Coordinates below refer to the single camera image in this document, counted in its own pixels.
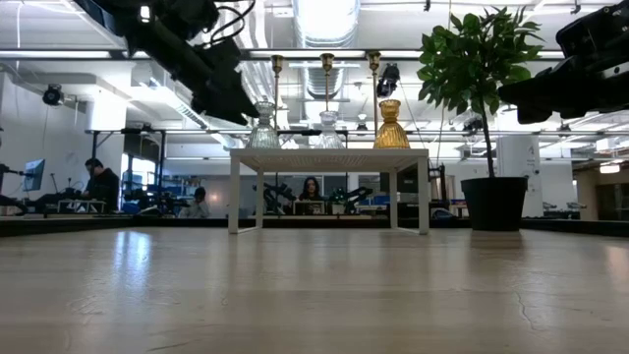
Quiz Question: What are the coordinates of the silver ceiling duct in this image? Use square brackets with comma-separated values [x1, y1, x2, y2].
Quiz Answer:
[292, 0, 363, 99]

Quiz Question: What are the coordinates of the white perforated metal shelf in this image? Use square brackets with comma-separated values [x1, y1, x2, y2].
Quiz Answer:
[228, 147, 431, 236]

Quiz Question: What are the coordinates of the black metal table frame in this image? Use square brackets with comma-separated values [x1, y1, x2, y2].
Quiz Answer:
[0, 214, 629, 238]

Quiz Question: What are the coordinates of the computer monitor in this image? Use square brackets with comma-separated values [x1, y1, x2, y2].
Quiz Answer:
[23, 157, 46, 193]

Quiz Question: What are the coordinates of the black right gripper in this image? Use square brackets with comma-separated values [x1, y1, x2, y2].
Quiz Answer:
[497, 52, 629, 126]

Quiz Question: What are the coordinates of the black ceiling camera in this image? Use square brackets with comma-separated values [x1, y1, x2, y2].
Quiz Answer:
[41, 83, 65, 107]

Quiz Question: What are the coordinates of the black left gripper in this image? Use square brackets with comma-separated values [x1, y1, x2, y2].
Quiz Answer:
[146, 29, 260, 127]

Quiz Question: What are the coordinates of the tall gold candlestick holder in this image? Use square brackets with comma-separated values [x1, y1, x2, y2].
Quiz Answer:
[269, 53, 285, 148]
[319, 52, 336, 113]
[366, 50, 382, 139]

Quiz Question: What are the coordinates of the clear ribbed glass candle holder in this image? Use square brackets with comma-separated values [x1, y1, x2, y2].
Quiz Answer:
[314, 110, 345, 150]

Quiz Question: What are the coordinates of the amber ribbed glass candle holder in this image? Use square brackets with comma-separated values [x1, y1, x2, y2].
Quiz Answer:
[372, 98, 412, 150]

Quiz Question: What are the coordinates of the person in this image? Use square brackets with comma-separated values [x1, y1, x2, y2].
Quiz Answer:
[177, 186, 212, 220]
[81, 156, 122, 213]
[297, 176, 326, 204]

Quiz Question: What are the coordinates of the green ribbed glass candle holder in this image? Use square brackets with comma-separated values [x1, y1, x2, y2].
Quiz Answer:
[245, 100, 282, 150]

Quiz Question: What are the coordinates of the black hanging camera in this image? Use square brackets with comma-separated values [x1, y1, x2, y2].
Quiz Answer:
[375, 62, 401, 98]

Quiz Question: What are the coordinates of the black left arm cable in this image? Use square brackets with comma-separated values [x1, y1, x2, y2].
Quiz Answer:
[208, 0, 257, 48]

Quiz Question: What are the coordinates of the green plant in black pot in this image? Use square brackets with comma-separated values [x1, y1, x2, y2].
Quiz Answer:
[416, 5, 546, 232]

